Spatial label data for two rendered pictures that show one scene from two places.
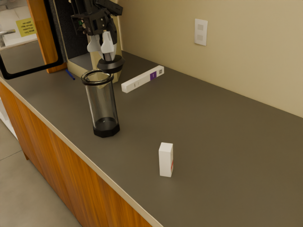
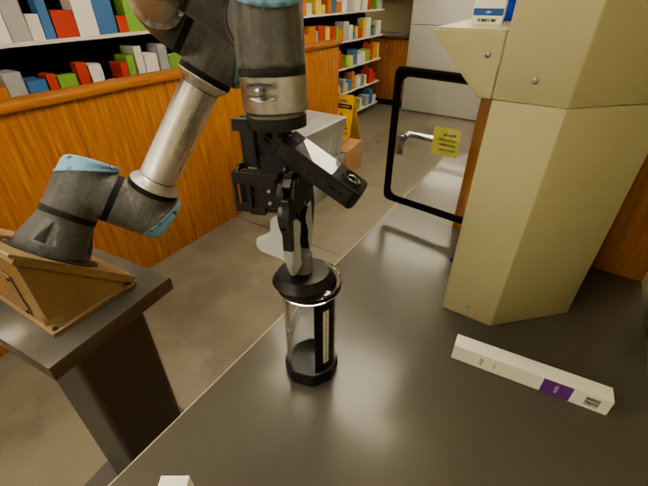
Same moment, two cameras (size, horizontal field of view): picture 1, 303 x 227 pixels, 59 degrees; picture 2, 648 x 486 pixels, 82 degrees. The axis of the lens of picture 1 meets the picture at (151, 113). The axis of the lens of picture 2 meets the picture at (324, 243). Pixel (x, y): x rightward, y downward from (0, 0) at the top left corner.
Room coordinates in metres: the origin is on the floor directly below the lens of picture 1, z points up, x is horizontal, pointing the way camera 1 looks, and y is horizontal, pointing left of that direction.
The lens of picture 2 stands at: (0.71, -0.30, 1.56)
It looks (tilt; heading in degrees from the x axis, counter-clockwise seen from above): 34 degrees down; 73
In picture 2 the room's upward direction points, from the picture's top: straight up
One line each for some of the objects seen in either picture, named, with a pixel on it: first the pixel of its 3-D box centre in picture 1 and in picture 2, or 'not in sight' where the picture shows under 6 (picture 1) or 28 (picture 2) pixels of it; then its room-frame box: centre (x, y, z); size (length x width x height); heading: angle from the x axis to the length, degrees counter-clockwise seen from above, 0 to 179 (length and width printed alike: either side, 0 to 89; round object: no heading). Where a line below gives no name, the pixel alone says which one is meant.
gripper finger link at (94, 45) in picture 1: (94, 46); (290, 229); (0.79, 0.16, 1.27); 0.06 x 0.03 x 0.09; 147
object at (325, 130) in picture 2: not in sight; (308, 141); (1.46, 2.70, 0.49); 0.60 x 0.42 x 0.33; 40
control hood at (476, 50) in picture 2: not in sight; (487, 51); (1.24, 0.39, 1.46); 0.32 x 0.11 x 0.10; 40
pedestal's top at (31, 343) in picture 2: not in sight; (75, 301); (0.31, 0.54, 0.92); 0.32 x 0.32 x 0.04; 46
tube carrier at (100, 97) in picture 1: (102, 102); (310, 322); (0.82, 0.17, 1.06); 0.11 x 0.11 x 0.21
